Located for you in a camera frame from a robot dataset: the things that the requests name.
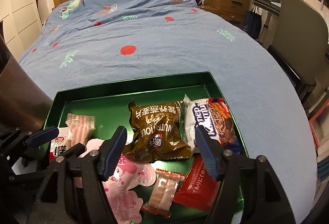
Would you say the green tray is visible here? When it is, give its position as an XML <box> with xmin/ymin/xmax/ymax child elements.
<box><xmin>42</xmin><ymin>72</ymin><xmax>249</xmax><ymax>219</ymax></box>

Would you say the pink cartoon snack packet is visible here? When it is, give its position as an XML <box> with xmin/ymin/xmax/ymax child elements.
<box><xmin>77</xmin><ymin>139</ymin><xmax>157</xmax><ymax>224</ymax></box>

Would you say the white wardrobe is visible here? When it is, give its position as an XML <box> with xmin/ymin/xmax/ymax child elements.
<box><xmin>0</xmin><ymin>0</ymin><xmax>43</xmax><ymax>60</ymax></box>

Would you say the white blue cookie packet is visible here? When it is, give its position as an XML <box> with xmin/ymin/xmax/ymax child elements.
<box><xmin>183</xmin><ymin>94</ymin><xmax>242</xmax><ymax>155</ymax></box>

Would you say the red stool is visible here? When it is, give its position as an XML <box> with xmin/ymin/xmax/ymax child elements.
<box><xmin>307</xmin><ymin>108</ymin><xmax>329</xmax><ymax>148</ymax></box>

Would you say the red white snack packet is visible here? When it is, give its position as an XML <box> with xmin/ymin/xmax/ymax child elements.
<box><xmin>49</xmin><ymin>127</ymin><xmax>70</xmax><ymax>160</ymax></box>

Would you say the pink striped snack packet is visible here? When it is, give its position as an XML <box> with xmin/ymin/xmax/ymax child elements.
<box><xmin>65</xmin><ymin>113</ymin><xmax>95</xmax><ymax>147</ymax></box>

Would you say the black electric kettle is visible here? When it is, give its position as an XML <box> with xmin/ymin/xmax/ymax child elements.
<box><xmin>0</xmin><ymin>31</ymin><xmax>56</xmax><ymax>134</ymax></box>

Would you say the brown snack packet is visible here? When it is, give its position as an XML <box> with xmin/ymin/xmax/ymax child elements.
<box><xmin>123</xmin><ymin>100</ymin><xmax>193</xmax><ymax>163</ymax></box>

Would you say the grey desk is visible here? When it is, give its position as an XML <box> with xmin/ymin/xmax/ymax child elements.
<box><xmin>248</xmin><ymin>0</ymin><xmax>283</xmax><ymax>16</ymax></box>

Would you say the dark blue bag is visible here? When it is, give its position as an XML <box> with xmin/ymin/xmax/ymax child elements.
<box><xmin>242</xmin><ymin>5</ymin><xmax>263</xmax><ymax>39</ymax></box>

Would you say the clear orange biscuit packet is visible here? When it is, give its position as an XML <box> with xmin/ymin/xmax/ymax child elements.
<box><xmin>141</xmin><ymin>169</ymin><xmax>186</xmax><ymax>218</ymax></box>

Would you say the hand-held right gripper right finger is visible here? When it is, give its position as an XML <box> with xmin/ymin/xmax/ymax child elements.
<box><xmin>194</xmin><ymin>126</ymin><xmax>296</xmax><ymax>224</ymax></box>

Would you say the grey chair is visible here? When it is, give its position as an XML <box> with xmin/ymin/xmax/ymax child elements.
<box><xmin>267</xmin><ymin>0</ymin><xmax>329</xmax><ymax>103</ymax></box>

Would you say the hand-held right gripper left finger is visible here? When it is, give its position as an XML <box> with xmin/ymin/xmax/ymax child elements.
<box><xmin>35</xmin><ymin>126</ymin><xmax>127</xmax><ymax>224</ymax></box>

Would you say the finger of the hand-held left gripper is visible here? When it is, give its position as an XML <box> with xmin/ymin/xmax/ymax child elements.
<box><xmin>0</xmin><ymin>126</ymin><xmax>59</xmax><ymax>155</ymax></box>
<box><xmin>60</xmin><ymin>143</ymin><xmax>86</xmax><ymax>161</ymax></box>

